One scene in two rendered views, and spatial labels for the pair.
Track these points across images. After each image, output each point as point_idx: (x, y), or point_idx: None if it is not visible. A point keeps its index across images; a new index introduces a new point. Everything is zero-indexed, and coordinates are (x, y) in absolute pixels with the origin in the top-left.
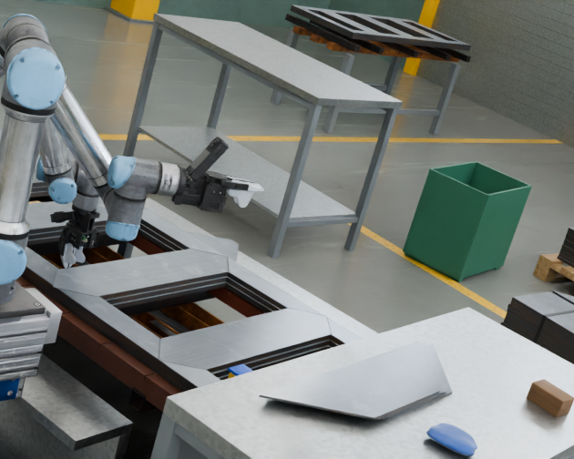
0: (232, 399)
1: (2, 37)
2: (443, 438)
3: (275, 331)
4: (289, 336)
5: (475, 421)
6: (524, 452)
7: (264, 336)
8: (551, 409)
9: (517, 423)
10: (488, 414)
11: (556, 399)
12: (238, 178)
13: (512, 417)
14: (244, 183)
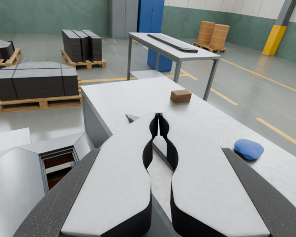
0: None
1: None
2: (257, 153)
3: (18, 189)
4: (30, 181)
5: (210, 130)
6: (232, 123)
7: (22, 201)
8: (187, 99)
9: (202, 114)
10: (199, 122)
11: (189, 94)
12: (97, 160)
13: (198, 114)
14: (226, 160)
